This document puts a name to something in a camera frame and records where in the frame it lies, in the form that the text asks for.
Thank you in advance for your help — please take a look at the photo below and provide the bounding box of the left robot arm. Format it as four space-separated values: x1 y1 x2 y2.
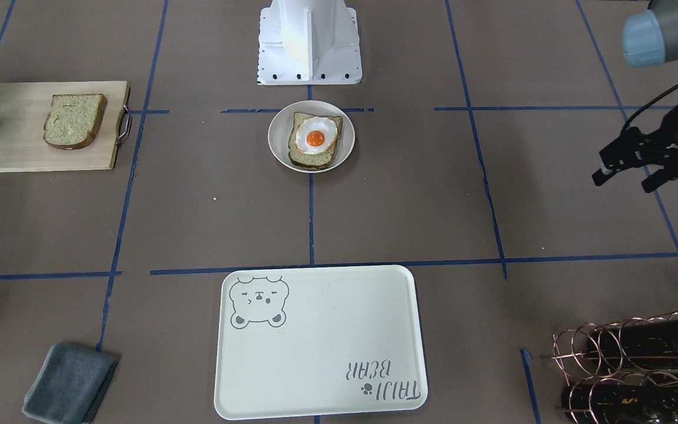
592 1 678 193

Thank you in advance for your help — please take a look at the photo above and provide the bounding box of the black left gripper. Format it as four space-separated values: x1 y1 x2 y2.
591 105 678 193

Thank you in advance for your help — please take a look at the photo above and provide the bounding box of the copper wire bottle rack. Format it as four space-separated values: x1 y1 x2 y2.
541 311 678 424

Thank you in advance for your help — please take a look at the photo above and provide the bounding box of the wooden cutting board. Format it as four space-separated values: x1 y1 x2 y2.
0 81 130 173

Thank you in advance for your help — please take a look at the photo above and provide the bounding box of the fried egg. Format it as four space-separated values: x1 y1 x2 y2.
294 117 339 155

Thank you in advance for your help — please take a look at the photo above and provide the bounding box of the folded grey cloth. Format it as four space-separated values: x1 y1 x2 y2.
22 343 119 423

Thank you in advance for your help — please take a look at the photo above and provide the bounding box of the dark green wine bottle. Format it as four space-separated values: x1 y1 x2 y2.
586 320 678 370

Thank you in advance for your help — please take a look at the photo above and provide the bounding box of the white round plate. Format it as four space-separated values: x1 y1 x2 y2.
267 100 356 174

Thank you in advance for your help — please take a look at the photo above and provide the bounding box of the white bear serving tray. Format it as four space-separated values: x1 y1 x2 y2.
213 265 430 420

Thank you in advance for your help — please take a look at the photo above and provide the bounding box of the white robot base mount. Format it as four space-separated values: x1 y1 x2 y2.
257 1 363 86

